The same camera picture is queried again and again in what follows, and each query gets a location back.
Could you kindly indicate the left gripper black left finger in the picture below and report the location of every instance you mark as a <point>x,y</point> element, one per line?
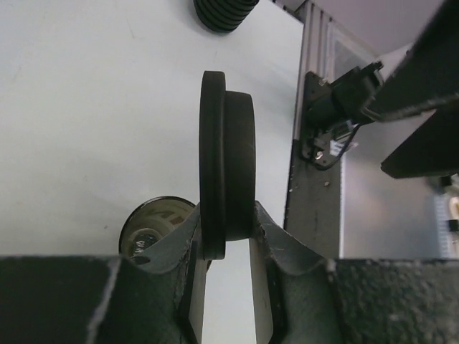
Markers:
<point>156,296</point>

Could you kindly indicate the black coffee cup single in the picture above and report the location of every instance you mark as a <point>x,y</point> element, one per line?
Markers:
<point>150,222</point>

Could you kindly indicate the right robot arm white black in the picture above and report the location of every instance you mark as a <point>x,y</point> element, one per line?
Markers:
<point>425,80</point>

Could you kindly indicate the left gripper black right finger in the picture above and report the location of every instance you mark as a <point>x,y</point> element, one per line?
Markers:
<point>301,297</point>

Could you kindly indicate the white slotted cable duct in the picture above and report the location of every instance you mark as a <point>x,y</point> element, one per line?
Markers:
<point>446,214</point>

